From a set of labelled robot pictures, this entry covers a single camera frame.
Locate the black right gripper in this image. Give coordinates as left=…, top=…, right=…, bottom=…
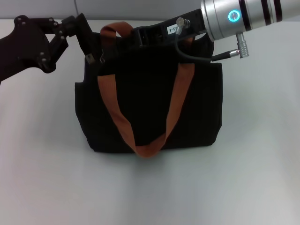
left=133, top=8, right=209, bottom=48

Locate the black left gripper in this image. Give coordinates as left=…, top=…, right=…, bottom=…
left=0, top=15, right=80, bottom=85

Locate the black bag with brown handles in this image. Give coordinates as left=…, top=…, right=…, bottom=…
left=74, top=13, right=223, bottom=159

